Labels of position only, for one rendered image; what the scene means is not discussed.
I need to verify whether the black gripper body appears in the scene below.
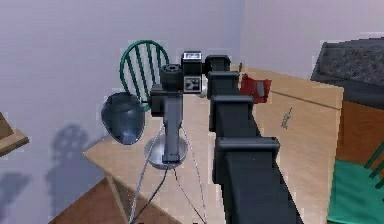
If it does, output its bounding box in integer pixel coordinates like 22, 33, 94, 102
149, 62, 185, 165

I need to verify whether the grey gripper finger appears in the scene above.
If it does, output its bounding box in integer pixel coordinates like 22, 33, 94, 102
172, 124, 208, 224
127, 123, 170, 224

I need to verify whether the dark blue bowl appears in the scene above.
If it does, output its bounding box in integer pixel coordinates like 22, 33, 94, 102
100, 91, 146, 146

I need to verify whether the green spindle-back chair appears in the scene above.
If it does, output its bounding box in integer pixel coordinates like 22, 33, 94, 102
327, 139, 384, 224
118, 39, 171, 113

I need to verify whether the red box with grey panel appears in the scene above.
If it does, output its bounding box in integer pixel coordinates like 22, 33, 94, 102
239, 73, 273, 105

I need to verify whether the light wooden table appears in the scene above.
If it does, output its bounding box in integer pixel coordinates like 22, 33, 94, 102
49, 64, 345, 224

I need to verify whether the small grey-green utensil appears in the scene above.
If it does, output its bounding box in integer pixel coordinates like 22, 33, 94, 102
280, 106, 294, 130

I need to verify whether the light wooden shelf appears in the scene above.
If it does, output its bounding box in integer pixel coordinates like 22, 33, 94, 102
0, 111, 31, 158

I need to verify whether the brown cupboard with dark worktop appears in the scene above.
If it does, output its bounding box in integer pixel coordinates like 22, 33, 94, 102
310, 36, 384, 166

